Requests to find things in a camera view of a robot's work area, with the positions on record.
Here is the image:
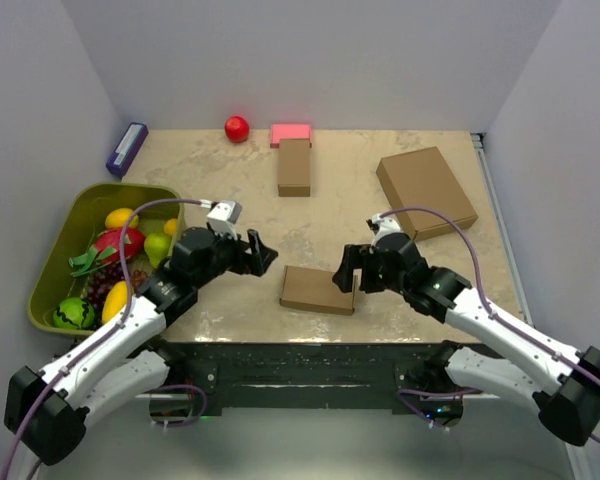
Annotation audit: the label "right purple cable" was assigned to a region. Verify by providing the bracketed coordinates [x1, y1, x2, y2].
[377, 206, 600, 449]

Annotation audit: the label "small folded cardboard box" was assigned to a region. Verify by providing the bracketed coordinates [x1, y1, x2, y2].
[277, 139, 311, 197]

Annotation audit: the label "red dragon fruit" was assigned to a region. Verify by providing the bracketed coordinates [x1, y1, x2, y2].
[69, 228, 146, 277]

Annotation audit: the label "olive green plastic bin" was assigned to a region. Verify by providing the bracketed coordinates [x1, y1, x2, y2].
[27, 182, 179, 337]

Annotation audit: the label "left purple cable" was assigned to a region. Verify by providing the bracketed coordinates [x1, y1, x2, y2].
[3, 197, 214, 480]

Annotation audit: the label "pink sticky note block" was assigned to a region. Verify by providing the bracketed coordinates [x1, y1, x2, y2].
[269, 123, 313, 149]

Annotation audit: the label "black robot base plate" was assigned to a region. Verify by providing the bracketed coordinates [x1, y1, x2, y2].
[67, 341, 486, 426]

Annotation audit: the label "dark purple grapes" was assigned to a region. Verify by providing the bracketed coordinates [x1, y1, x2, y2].
[82, 263, 124, 312]

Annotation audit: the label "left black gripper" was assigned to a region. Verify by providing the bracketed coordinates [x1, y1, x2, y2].
[193, 224, 276, 288]

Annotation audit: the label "large folded cardboard box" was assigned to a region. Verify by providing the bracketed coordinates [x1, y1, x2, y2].
[376, 147, 478, 241]

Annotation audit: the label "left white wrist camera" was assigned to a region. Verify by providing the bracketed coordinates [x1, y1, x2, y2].
[206, 200, 242, 239]

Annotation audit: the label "red apple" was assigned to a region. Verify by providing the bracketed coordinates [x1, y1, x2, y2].
[224, 115, 250, 144]

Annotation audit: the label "green striped watermelon toy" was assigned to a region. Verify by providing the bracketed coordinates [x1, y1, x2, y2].
[52, 297, 96, 330]

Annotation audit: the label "small orange fruit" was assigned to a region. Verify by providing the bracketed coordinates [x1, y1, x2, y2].
[163, 218, 178, 237]

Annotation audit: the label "yellow orange mango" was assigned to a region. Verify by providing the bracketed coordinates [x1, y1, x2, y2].
[104, 208, 139, 229]

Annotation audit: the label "aluminium frame rail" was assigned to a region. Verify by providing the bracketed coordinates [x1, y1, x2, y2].
[470, 133, 534, 326]

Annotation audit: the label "green pear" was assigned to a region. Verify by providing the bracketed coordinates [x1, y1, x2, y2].
[144, 232, 172, 269]

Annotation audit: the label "purple cable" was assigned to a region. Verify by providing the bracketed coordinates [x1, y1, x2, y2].
[377, 206, 600, 449]
[3, 197, 214, 480]

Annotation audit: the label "yellow banana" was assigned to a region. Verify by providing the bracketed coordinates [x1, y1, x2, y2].
[101, 280, 128, 324]

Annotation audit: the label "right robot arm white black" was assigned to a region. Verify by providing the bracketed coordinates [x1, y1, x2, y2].
[333, 233, 600, 446]

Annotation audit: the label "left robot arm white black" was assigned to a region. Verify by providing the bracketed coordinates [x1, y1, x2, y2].
[4, 227, 278, 466]

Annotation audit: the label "purple rectangular box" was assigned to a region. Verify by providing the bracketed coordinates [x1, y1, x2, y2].
[105, 122, 149, 179]

